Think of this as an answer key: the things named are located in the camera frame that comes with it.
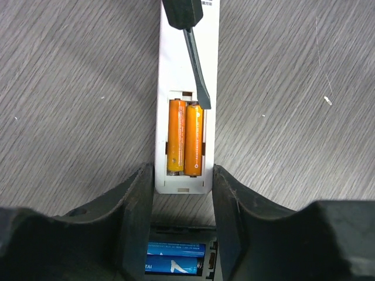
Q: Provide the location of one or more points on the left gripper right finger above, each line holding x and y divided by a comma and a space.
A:
261, 240

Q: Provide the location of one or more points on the blue battery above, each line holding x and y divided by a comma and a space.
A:
173, 264
176, 249

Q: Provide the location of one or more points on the yellow handled screwdriver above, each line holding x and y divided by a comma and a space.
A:
185, 15

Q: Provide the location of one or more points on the orange battery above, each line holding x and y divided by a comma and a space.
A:
193, 140
176, 137

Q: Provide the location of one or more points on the lower blue battery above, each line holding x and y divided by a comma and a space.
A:
173, 264

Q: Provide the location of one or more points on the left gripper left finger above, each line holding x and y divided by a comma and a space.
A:
105, 239

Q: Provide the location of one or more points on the upper blue battery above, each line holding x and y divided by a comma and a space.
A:
176, 249

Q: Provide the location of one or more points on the slim white remote control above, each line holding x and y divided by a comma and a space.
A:
176, 82

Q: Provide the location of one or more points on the black remote control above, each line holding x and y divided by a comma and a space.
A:
211, 267

